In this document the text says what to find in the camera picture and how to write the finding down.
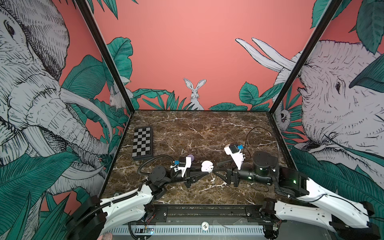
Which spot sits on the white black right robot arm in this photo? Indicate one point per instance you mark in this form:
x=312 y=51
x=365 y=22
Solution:
x=317 y=206

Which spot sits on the white perforated vent strip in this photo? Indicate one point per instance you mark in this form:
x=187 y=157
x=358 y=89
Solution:
x=170 y=230

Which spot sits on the black white chessboard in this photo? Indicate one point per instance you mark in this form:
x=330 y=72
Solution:
x=142 y=143

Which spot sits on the black left corner post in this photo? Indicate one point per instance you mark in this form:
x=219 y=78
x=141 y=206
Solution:
x=102 y=46

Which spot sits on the black right corner post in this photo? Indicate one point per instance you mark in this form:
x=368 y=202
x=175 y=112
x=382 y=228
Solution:
x=324 y=21

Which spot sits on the black corner post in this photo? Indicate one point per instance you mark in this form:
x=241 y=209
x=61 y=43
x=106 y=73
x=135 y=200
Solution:
x=324 y=21
x=102 y=46

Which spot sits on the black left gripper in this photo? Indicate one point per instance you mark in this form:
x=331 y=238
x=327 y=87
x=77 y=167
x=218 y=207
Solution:
x=190 y=174

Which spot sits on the purple earbud charging case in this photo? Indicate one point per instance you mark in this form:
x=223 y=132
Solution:
x=191 y=157

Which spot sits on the poker chip on vent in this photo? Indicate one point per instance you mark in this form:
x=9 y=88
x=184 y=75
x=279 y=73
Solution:
x=205 y=226

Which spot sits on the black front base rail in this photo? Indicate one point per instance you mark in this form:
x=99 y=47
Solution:
x=207 y=214

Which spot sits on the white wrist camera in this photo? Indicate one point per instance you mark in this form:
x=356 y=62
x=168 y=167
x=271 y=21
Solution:
x=236 y=153
x=181 y=165

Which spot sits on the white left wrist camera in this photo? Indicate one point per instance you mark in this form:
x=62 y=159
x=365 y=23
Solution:
x=181 y=165

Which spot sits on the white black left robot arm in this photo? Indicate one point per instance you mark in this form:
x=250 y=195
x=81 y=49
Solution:
x=95 y=216

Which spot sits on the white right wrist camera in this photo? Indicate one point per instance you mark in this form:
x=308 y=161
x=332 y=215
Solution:
x=236 y=153

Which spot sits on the white round puck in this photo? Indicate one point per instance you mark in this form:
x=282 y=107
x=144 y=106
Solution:
x=207 y=166

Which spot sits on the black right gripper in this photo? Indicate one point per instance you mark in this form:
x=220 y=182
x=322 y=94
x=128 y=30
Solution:
x=234 y=176

